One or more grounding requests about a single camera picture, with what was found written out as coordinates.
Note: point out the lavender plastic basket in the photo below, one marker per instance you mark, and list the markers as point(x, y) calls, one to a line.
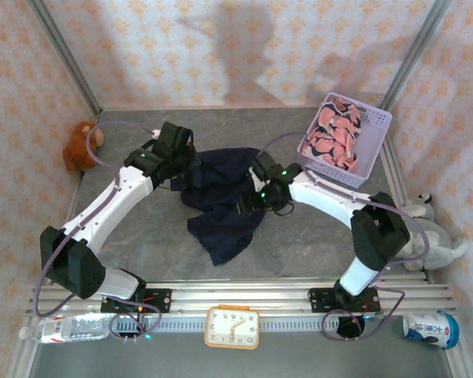
point(372, 149)

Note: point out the brown teddy bear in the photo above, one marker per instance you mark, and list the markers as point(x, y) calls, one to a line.
point(80, 151)

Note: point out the clear plastic water bottle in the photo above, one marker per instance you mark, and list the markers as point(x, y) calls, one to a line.
point(71, 328)

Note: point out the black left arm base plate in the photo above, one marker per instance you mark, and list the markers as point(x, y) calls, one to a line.
point(157, 300)

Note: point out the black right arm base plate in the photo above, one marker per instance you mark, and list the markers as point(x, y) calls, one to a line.
point(321, 299)

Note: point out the aluminium mounting rail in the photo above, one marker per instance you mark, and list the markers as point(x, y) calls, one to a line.
point(236, 295)

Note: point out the orange alarm clock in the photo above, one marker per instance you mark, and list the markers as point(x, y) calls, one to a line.
point(232, 327)

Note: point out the aluminium frame post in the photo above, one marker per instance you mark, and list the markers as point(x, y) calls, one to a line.
point(67, 55)
point(414, 55)

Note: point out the grey white plush toy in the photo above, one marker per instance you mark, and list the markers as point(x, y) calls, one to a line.
point(433, 244)

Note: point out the navy blue garment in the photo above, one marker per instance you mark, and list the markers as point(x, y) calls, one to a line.
point(220, 236)

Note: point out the white blue yogurt cup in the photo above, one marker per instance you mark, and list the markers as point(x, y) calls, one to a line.
point(431, 330)

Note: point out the pink whale print garment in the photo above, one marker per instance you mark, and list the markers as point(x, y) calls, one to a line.
point(331, 138)

